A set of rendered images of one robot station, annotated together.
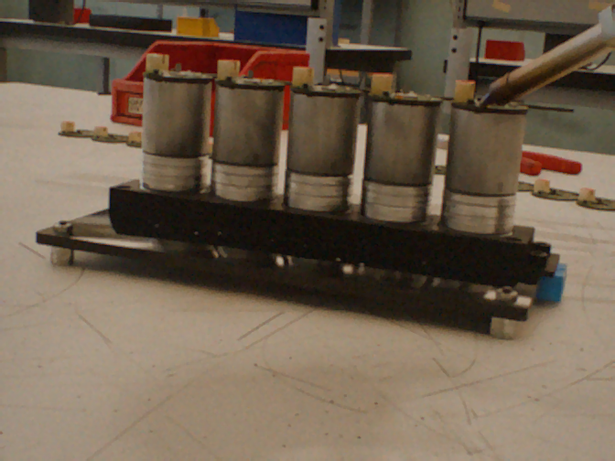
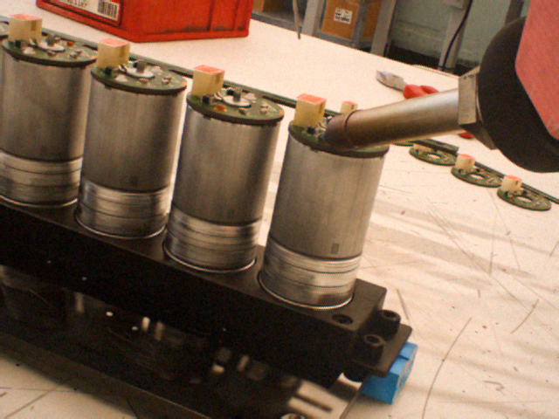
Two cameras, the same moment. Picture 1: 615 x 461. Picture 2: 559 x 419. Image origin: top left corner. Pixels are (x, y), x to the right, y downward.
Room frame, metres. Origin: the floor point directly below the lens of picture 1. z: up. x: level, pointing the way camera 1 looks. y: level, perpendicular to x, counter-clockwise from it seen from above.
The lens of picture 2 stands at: (0.11, -0.05, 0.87)
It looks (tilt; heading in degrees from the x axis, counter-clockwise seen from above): 21 degrees down; 1
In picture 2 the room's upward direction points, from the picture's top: 12 degrees clockwise
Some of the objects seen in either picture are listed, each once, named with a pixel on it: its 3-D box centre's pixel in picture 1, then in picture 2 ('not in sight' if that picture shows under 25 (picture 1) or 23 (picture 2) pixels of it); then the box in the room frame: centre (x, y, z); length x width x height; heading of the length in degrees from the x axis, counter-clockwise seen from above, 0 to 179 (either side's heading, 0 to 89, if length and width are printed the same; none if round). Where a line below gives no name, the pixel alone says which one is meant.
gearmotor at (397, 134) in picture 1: (398, 168); (219, 193); (0.32, -0.03, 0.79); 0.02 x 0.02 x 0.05
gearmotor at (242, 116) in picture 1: (246, 151); (42, 134); (0.34, 0.02, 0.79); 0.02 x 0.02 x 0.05
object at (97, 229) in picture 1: (297, 259); (77, 290); (0.31, 0.00, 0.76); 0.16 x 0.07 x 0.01; 72
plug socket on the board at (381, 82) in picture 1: (383, 84); (210, 83); (0.32, -0.02, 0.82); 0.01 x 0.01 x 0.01; 72
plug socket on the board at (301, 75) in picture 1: (305, 77); (115, 55); (0.33, 0.00, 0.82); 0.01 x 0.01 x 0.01; 72
